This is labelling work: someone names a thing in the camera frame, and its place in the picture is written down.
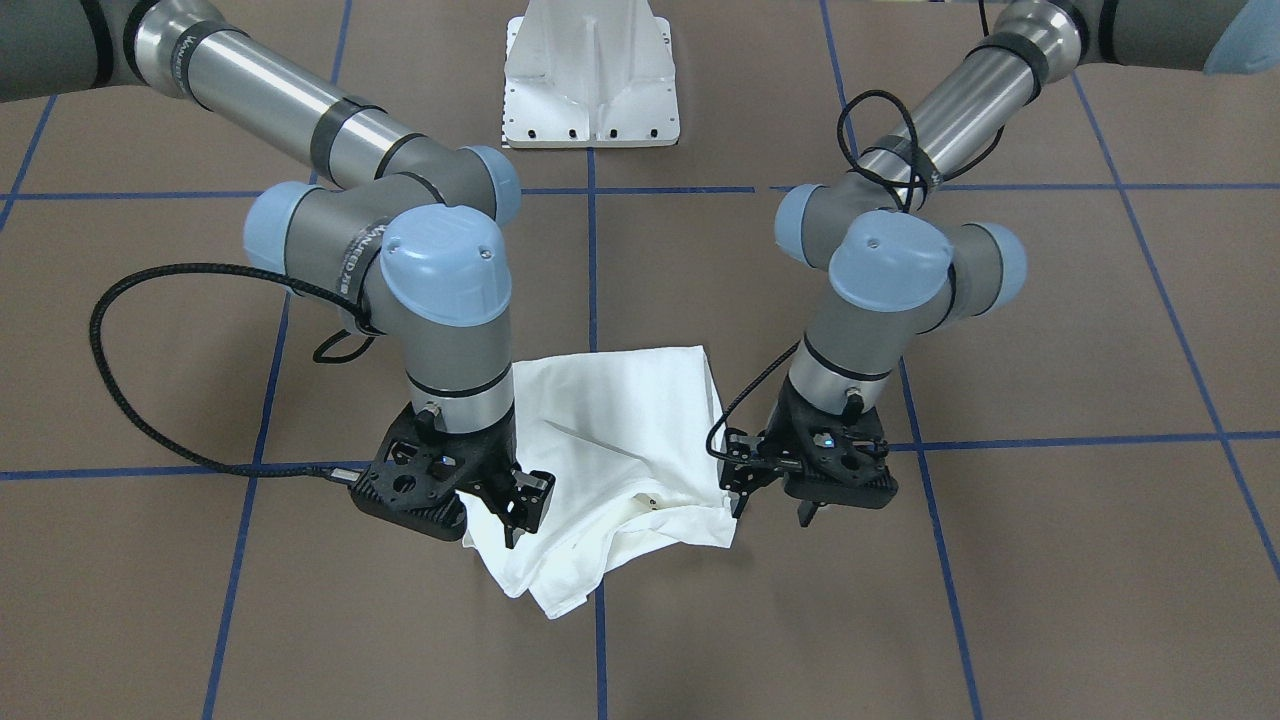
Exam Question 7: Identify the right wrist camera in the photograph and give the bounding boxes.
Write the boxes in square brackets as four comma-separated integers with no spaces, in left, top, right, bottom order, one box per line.
[483,466,557,550]

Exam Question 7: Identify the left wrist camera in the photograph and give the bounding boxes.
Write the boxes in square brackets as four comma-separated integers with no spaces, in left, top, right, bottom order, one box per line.
[719,428,799,520]

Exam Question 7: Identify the white printed t-shirt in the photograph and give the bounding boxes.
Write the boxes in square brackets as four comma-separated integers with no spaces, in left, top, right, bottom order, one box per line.
[463,346,737,620]

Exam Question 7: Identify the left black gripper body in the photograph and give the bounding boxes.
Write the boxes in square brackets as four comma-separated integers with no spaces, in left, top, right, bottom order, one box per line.
[765,380,899,511]

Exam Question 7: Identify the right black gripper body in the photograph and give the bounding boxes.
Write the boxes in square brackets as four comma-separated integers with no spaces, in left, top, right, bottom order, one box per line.
[348,405,521,543]

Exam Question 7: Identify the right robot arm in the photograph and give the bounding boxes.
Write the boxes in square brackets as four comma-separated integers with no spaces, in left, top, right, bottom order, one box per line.
[3,1,556,547]

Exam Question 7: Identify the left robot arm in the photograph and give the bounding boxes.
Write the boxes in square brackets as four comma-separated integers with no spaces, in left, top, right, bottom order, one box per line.
[722,1,1277,527]

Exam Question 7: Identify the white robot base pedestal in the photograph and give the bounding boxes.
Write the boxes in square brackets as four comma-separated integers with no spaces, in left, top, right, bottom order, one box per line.
[500,1,681,149]

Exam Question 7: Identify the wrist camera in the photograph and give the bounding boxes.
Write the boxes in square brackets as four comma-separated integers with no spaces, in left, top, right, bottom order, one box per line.
[719,428,799,520]
[483,466,557,550]

